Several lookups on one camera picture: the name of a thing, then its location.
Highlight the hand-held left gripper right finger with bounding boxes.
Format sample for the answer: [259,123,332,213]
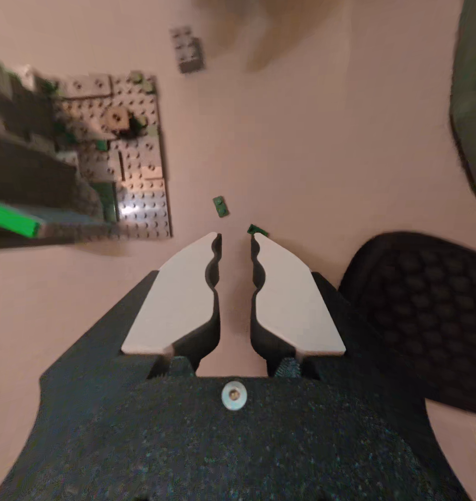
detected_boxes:
[250,234,346,375]

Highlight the grey desk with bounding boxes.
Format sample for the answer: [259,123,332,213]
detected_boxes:
[0,0,476,501]

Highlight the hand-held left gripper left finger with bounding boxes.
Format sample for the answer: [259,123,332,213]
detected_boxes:
[121,232,222,375]

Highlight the grey toy brick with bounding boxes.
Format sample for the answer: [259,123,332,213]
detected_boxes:
[169,25,205,74]

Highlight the person's olive clothing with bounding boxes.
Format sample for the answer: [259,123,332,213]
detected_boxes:
[449,0,476,253]

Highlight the grey and green brick model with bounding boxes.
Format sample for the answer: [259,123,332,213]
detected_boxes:
[0,55,173,251]

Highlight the black mesh office chair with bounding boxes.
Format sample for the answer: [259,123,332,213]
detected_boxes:
[338,231,476,413]

